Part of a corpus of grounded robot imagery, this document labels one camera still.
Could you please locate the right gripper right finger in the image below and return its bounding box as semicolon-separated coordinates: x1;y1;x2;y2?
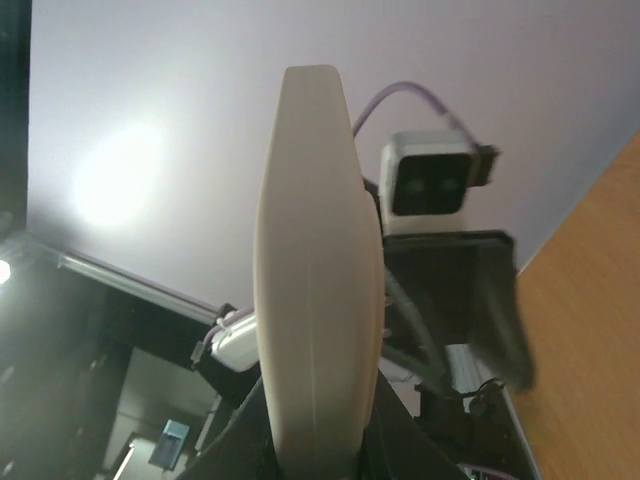
357;368;467;480

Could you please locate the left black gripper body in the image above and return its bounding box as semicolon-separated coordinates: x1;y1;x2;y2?
384;230;516;345

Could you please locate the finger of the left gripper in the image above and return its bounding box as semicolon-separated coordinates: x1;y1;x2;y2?
469;272;536;391
382;279;450;390

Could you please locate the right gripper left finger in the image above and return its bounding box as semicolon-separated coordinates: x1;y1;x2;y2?
178;378;280;480

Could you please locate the phone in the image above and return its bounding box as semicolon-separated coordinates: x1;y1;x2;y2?
253;65;384;479

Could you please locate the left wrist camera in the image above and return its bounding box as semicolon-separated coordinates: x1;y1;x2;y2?
378;130;500;237

